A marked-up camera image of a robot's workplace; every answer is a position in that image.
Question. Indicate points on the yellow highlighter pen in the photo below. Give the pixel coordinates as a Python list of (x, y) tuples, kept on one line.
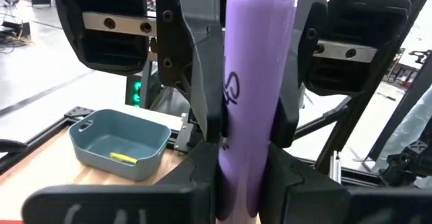
[(123, 158)]

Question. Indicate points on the orange plastic bin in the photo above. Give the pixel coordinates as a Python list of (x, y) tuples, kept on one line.
[(10, 222)]

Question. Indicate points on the teal plastic bin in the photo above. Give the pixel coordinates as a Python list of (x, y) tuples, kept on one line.
[(101, 133)]

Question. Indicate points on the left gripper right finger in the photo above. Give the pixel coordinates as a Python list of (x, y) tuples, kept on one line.
[(337, 207)]

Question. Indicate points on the purple highlighter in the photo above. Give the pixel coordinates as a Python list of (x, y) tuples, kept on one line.
[(256, 65)]

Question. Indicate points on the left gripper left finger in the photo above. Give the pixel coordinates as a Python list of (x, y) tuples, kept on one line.
[(118, 203)]

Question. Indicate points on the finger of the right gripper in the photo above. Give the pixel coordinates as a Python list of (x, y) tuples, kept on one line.
[(209, 82), (297, 65)]

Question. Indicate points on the black machine bracket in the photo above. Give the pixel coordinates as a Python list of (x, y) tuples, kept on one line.
[(405, 163)]

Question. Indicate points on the grey plastic sheet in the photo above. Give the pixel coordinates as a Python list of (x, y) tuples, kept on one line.
[(408, 126)]

